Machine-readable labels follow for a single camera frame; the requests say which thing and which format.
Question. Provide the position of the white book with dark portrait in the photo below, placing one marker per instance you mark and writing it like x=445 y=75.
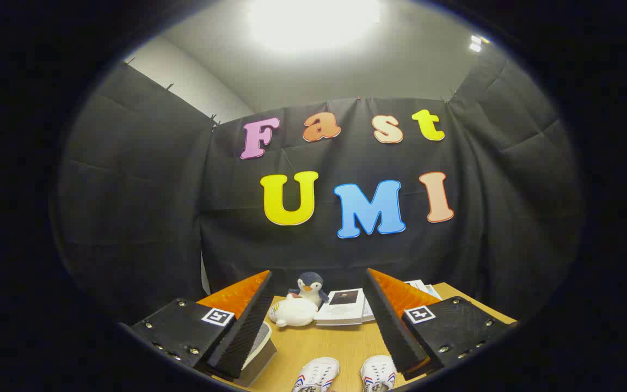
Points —
x=340 y=310

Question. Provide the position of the black backdrop cloth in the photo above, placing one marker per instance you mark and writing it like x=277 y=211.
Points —
x=155 y=207

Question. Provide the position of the small ceiling light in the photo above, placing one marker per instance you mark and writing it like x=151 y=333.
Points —
x=475 y=44

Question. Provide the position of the book with pale green cover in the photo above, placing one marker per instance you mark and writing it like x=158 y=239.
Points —
x=434 y=292

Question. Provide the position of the white canvas shoe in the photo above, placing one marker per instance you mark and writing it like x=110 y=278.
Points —
x=377 y=373
x=316 y=373

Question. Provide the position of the grey fabric storage box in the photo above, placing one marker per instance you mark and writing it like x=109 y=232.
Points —
x=262 y=354

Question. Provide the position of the white plush toy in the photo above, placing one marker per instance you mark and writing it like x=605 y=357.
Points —
x=294 y=311

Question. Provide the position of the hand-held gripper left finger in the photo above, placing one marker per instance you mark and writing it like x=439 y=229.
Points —
x=248 y=326

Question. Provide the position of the large ceiling light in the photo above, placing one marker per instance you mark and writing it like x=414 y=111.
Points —
x=313 y=22

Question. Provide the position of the book with blue picture cover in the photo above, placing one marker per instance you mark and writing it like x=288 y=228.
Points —
x=416 y=283

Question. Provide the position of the penguin plush toy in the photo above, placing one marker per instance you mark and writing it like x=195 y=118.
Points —
x=311 y=286

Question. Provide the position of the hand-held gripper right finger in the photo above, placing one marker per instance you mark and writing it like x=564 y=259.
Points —
x=389 y=326

